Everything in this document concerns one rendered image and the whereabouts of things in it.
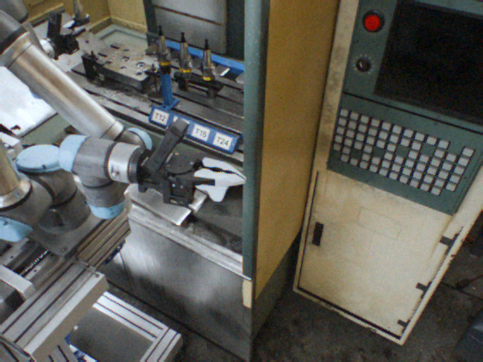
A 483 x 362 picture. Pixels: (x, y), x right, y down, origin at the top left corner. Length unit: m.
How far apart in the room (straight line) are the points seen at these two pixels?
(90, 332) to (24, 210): 1.20
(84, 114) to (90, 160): 0.16
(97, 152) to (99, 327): 1.48
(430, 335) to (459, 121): 1.43
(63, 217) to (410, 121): 1.03
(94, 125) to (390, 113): 0.86
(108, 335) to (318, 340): 1.02
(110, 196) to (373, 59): 0.82
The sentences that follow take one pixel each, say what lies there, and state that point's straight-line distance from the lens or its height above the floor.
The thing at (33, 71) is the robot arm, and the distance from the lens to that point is 1.01.
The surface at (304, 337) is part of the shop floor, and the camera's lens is 2.41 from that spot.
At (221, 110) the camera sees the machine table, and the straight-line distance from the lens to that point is 2.13.
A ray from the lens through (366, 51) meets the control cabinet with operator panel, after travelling 1.37.
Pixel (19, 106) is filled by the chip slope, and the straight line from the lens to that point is 2.78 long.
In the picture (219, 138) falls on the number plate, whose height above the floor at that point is 0.94.
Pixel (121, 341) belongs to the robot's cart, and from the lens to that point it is 2.21.
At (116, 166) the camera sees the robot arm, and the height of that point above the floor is 1.58.
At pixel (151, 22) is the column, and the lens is 2.85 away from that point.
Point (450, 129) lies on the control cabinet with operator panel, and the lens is 1.42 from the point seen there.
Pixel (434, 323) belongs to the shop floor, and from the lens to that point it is 2.62.
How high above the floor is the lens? 2.15
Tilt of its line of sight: 45 degrees down
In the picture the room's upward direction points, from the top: straight up
